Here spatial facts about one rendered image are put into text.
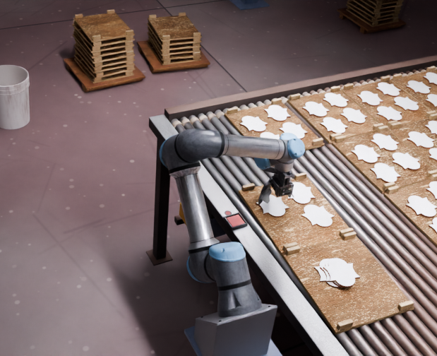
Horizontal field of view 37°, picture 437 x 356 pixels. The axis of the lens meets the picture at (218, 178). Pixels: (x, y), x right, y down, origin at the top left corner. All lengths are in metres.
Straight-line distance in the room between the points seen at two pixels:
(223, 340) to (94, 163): 2.55
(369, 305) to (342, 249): 0.29
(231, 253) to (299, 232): 0.63
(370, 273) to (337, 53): 3.86
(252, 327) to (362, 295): 0.54
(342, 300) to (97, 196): 2.18
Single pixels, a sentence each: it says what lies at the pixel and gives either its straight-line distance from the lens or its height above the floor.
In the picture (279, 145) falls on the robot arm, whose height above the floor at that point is 1.40.
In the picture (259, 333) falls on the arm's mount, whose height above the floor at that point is 1.01.
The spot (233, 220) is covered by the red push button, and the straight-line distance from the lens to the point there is 2.74.
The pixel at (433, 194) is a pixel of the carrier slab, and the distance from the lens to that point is 3.13.
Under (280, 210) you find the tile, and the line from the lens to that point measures 2.80.
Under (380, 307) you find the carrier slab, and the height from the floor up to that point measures 0.94.
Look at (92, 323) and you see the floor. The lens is 3.54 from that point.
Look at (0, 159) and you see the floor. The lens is 4.63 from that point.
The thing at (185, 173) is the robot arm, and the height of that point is 1.34.
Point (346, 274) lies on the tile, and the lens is 2.58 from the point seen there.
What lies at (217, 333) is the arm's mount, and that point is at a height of 1.08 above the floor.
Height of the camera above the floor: 2.76
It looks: 38 degrees down
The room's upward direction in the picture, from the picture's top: 7 degrees clockwise
